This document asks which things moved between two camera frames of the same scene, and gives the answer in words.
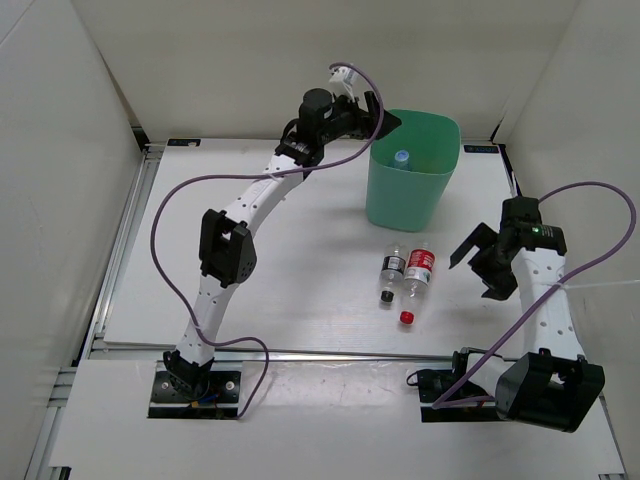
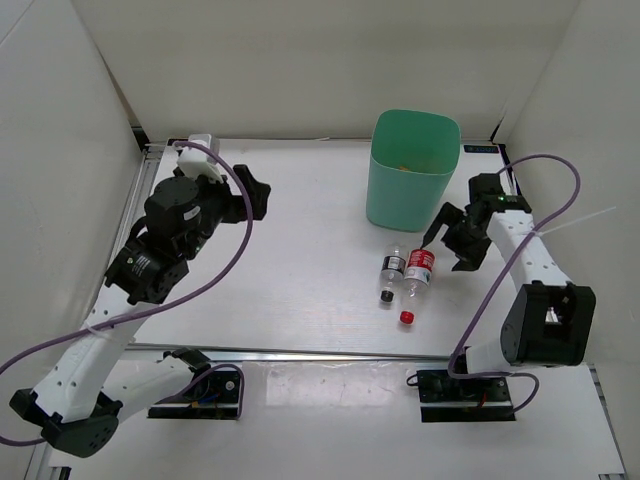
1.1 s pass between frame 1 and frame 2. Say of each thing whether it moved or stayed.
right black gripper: moved
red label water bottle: stayed
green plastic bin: stayed
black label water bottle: stayed
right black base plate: stayed
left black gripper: moved
